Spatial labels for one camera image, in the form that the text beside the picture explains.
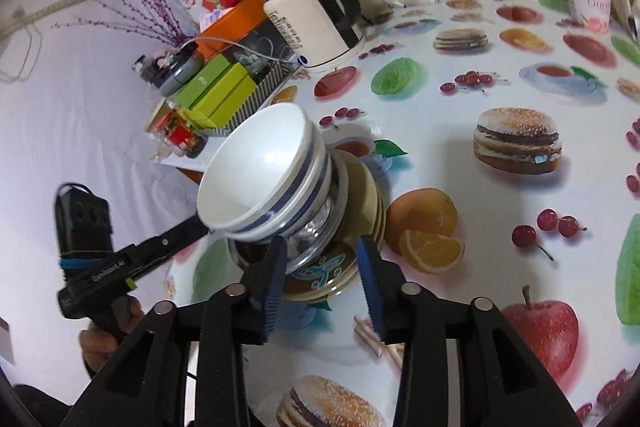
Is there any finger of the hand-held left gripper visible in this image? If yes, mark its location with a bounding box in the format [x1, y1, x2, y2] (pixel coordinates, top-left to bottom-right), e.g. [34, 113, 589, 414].
[131, 213, 212, 282]

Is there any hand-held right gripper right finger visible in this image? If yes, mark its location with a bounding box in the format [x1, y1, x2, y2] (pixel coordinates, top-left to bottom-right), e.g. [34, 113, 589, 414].
[355, 236, 583, 427]

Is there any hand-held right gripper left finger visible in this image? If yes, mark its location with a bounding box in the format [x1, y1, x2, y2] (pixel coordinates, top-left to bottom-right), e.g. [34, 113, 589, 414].
[60, 236, 289, 427]

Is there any stainless steel bowl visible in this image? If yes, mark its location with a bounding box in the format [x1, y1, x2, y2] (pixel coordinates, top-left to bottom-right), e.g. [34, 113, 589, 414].
[229, 161, 351, 276]

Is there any large white blue-banded bowl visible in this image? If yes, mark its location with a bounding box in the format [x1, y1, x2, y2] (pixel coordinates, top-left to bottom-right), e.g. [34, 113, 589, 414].
[222, 141, 335, 244]

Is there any small white blue-banded bowl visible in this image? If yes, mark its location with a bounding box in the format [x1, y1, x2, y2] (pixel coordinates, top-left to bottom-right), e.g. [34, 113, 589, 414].
[196, 102, 321, 231]

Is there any person's left forearm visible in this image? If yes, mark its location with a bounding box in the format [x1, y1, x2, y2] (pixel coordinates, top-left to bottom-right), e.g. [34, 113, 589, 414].
[12, 357, 108, 427]

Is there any person's left hand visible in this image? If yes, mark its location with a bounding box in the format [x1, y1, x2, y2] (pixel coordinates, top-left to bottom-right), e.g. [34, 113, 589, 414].
[79, 296, 147, 379]

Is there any white paper sheet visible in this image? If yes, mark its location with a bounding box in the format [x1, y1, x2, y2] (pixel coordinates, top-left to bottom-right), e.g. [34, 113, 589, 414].
[149, 149, 209, 173]

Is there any red label glass jar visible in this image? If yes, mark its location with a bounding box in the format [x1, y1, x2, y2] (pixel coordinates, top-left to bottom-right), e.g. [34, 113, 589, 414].
[144, 101, 207, 160]

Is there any dark green box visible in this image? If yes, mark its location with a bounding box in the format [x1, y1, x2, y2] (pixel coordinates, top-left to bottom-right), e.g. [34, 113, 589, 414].
[174, 56, 234, 106]

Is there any small black bottle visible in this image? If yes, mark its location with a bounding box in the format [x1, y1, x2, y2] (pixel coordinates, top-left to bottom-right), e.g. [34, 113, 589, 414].
[132, 54, 166, 86]

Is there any grey round device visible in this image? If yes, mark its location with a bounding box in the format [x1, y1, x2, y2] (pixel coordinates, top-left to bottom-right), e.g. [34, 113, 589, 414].
[159, 42, 204, 98]

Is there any black chevron patterned box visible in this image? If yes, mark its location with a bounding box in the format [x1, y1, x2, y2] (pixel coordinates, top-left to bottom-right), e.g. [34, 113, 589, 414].
[214, 27, 307, 138]

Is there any orange box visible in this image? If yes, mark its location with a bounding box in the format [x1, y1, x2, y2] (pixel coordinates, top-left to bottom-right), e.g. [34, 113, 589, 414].
[195, 0, 266, 58]

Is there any cream electric kettle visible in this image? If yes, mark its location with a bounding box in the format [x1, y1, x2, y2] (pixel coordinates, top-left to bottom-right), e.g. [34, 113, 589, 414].
[263, 0, 366, 74]

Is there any white yogurt cup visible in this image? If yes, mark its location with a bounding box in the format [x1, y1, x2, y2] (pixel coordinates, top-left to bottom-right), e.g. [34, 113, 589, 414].
[564, 0, 614, 34]

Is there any white wall pipe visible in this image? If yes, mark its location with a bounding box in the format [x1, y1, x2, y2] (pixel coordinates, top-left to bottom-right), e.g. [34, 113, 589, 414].
[0, 0, 127, 41]

